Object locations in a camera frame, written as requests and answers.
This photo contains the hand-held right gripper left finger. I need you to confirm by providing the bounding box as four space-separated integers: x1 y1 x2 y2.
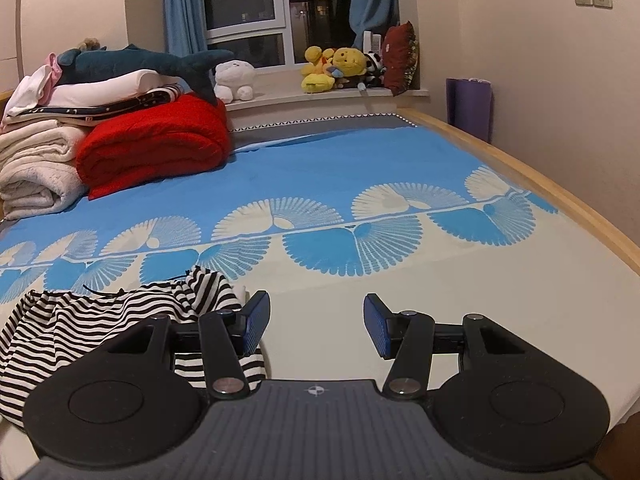
92 290 272 402

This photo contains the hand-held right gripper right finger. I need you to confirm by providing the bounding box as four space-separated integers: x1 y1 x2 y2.
363 293 538 402

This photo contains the black white striped shirt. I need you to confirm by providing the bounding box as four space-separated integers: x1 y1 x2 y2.
0 265 268 431

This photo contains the blue white patterned bed sheet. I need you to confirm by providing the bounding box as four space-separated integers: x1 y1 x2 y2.
0 122 631 441

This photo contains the grey mattress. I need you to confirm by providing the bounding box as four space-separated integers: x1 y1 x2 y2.
230 112 421 153

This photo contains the red folded blanket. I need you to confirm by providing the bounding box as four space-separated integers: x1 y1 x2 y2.
75 94 233 201

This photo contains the white window sill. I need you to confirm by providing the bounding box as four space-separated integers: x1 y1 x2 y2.
222 67 431 111

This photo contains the purple bag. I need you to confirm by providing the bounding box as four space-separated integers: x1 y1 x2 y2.
446 77 495 143

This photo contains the white bear plush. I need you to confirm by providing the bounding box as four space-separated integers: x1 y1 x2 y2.
214 59 257 102

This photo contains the navy patterned folded blanket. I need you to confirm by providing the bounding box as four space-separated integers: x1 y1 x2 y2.
5 85 183 128

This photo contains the panda plush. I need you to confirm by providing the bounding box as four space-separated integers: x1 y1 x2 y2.
362 52 387 88

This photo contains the yellow duck plush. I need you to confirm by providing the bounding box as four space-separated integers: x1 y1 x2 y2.
300 46 337 94

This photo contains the white fleece folded blanket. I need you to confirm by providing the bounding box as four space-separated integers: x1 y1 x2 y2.
0 157 91 221

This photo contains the yellow round plush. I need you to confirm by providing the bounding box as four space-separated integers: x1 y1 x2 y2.
330 47 368 90

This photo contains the dark red cushion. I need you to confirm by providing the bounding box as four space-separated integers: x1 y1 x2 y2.
381 21 418 97

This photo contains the white pillow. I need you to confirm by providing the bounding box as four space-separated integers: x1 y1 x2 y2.
50 69 163 107

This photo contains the cream folded blanket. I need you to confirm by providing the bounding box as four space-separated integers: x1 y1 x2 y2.
0 119 96 165

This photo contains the teal shark plush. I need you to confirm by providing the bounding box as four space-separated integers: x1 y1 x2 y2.
56 44 236 106

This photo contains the white folded cloth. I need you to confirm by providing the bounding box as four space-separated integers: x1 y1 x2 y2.
2 67 56 121

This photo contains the pink garment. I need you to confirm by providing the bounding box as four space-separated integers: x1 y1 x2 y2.
42 52 63 102

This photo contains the wooden bed frame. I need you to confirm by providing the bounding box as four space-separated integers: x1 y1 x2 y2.
395 107 640 281

